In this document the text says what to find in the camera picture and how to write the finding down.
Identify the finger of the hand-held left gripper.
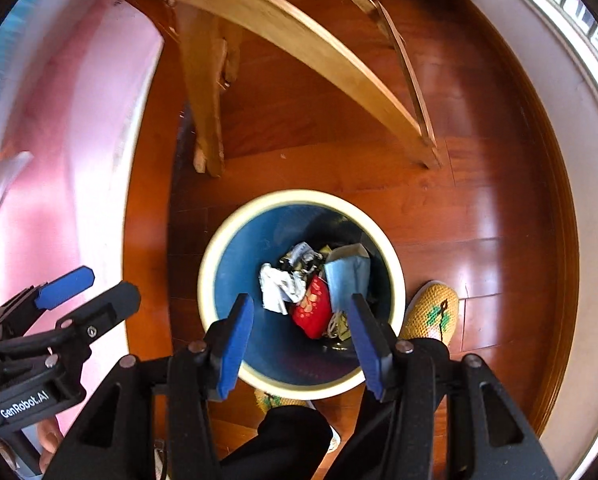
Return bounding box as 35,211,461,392
54,281,142,386
0,266,96,341

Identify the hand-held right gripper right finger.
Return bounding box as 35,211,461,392
324,292,560,480

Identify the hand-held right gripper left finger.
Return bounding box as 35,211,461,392
42,292,256,480

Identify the red envelope with gold print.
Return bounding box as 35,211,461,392
291,275,335,338

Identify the blue face mask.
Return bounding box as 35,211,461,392
324,255,372,311

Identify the white tissue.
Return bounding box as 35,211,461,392
259,262,305,316

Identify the beige cardboard box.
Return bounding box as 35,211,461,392
329,242,371,261

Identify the blue bin with cream rim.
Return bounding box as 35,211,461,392
197,189,407,401

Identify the black snack wrapper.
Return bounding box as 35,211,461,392
279,242,325,276

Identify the person's left hand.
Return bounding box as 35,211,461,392
36,417,63,472

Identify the black pant leg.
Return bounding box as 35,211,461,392
219,402,335,480

